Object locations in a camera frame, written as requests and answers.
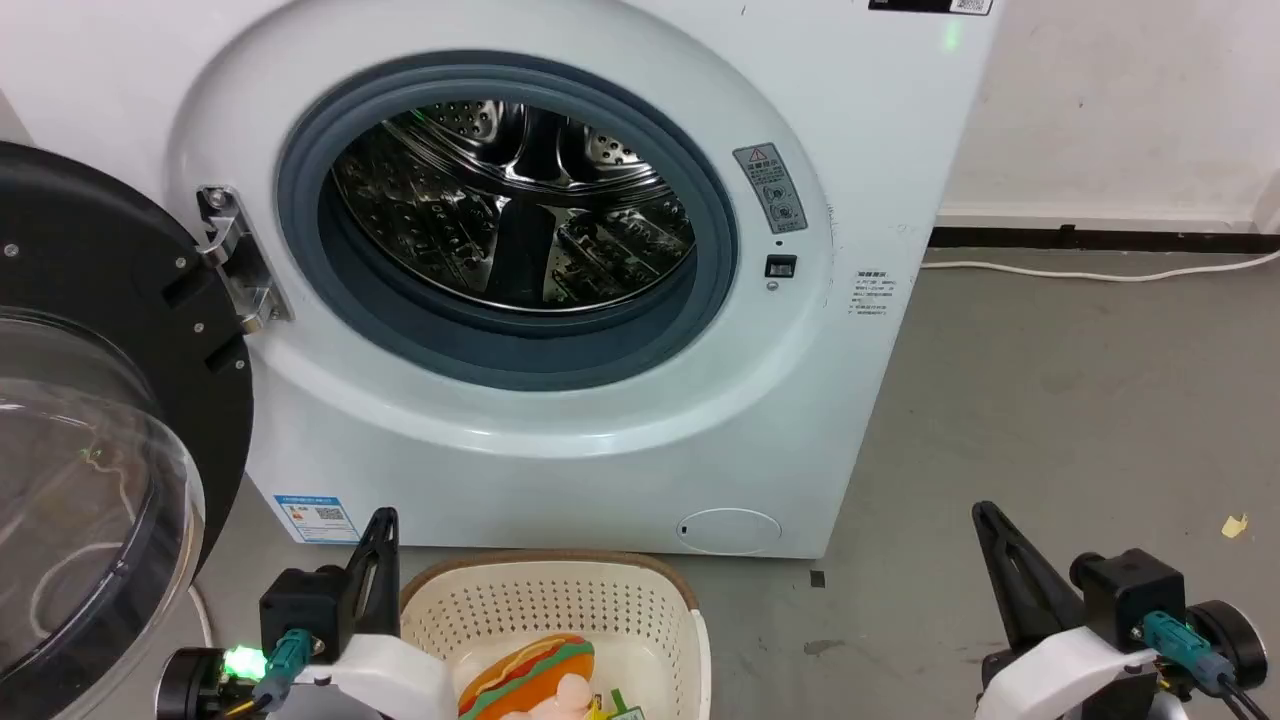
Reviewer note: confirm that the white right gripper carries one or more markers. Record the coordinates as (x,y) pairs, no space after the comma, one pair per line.
(1070,675)

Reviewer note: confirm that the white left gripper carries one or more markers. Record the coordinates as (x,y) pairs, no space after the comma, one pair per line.
(390,675)

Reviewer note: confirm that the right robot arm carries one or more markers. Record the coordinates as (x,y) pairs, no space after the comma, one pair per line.
(1230,640)

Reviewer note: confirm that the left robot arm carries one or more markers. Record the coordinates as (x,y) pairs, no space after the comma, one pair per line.
(190,685)

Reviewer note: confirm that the white front-load washing machine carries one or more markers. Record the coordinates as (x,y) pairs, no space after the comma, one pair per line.
(560,480)

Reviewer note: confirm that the black washing machine door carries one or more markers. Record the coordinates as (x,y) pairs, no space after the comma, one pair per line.
(90,300)

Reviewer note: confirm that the blue energy label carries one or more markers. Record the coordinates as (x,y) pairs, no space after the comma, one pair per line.
(318,518)

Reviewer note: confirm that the hot dog plush toy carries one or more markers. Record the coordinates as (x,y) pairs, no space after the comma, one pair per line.
(520,670)

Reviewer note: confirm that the cream perforated laundry basket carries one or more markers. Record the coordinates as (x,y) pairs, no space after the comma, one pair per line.
(560,600)

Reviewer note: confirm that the pale pink plush toy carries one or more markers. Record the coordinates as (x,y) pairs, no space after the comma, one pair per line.
(560,700)

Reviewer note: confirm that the yellow paper scrap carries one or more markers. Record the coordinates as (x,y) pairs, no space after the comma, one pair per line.
(1235,526)

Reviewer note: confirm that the grey rubber door gasket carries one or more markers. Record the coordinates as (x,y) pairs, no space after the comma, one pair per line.
(500,340)

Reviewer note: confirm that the round filter cover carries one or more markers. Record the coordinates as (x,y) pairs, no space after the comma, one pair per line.
(730,530)

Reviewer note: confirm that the chrome door hinge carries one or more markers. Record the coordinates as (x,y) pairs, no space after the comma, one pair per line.
(237,262)

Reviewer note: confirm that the black baseboard strip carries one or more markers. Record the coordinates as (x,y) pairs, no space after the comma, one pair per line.
(1100,239)

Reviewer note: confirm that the black door latch socket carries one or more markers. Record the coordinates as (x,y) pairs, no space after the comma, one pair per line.
(781,266)

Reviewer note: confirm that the stainless steel drum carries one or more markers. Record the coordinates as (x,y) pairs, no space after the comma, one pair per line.
(520,210)

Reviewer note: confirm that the grey warning sticker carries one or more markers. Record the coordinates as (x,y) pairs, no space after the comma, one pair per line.
(770,188)

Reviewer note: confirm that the black model label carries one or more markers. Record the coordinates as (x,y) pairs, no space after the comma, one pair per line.
(930,5)

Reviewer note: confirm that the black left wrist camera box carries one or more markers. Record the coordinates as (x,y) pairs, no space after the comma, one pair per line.
(300,605)

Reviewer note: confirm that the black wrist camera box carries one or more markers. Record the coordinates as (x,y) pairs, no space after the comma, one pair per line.
(1125,590)
(300,605)

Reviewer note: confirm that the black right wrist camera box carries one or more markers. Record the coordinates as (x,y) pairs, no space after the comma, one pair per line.
(1125,590)

